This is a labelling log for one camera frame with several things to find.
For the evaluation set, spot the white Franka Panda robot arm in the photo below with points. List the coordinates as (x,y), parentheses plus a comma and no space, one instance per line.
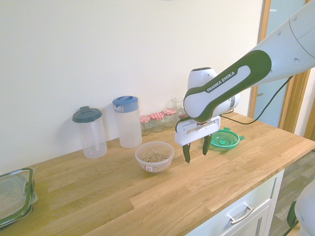
(221,93)

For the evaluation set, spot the clear pitcher with dark lid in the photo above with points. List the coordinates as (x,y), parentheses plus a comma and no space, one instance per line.
(90,132)

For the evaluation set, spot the glass jar red checkered lid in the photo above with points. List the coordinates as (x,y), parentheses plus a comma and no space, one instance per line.
(169,118)
(145,125)
(157,123)

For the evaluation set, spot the clear pitcher with blue lid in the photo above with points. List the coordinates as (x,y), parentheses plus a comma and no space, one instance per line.
(128,123)

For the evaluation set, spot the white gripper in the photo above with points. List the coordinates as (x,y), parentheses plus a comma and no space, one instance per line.
(194,131)

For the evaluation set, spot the green round container lid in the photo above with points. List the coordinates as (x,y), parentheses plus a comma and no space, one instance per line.
(224,140)

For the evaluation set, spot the clear plastic bowl with cereal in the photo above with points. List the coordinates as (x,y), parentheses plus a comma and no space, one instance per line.
(154,157)

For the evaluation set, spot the dark green loop by base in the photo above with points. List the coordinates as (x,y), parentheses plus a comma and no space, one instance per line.
(292,214)

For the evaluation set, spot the tall plain drinking glass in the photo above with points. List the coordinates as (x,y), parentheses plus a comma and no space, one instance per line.
(177,102)

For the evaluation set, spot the rectangular container green rimmed lid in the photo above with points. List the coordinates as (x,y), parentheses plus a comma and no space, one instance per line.
(13,194)

